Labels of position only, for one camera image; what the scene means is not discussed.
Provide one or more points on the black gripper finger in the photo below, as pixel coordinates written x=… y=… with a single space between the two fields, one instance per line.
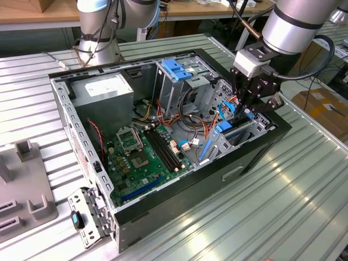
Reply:
x=272 y=104
x=240 y=87

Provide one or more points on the hard disk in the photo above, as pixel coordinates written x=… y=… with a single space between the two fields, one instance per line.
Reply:
x=223 y=127

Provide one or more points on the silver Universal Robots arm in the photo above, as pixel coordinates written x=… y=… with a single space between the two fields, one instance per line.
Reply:
x=293 y=27

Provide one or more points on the grey perforated disk bay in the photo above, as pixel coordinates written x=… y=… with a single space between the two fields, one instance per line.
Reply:
x=217 y=144

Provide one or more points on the brown cardboard box with labels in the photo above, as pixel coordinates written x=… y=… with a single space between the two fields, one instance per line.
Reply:
x=312 y=100

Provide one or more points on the grey optical drive cage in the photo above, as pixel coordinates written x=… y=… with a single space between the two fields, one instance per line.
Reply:
x=174 y=95

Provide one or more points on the blue plastic drive latch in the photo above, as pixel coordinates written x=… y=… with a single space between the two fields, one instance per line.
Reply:
x=174 y=70

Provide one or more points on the metal slat side table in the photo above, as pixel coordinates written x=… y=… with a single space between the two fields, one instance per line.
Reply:
x=341 y=46

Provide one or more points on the white boxes on desk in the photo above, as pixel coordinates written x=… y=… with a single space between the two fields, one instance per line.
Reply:
x=223 y=2

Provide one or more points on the black RAM slot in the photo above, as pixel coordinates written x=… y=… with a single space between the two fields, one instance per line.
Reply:
x=167 y=149
x=157 y=149

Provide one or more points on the green motherboard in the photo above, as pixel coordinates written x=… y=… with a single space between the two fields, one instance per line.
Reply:
x=155 y=163

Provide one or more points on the open black PC case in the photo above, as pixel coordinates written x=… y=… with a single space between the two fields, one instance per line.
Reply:
x=190 y=195

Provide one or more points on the CPU socket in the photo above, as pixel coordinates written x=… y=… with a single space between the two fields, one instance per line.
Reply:
x=139 y=160

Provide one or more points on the grey power supply unit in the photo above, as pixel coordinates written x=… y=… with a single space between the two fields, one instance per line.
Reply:
x=108 y=108

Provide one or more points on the blue expansion slot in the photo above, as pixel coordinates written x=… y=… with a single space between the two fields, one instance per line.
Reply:
x=141 y=189

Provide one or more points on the small brown wooden box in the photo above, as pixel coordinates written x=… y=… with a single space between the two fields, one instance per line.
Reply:
x=44 y=5

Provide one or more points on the long wooden desk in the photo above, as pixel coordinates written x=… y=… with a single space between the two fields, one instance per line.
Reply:
x=27 y=13

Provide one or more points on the grey parts rack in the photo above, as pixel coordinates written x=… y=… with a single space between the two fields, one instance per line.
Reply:
x=27 y=179

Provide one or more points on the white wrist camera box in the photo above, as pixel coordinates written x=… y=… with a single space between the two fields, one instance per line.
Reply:
x=248 y=63

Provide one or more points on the hinged metal slot bracket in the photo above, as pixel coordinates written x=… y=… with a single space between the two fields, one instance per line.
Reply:
x=77 y=199

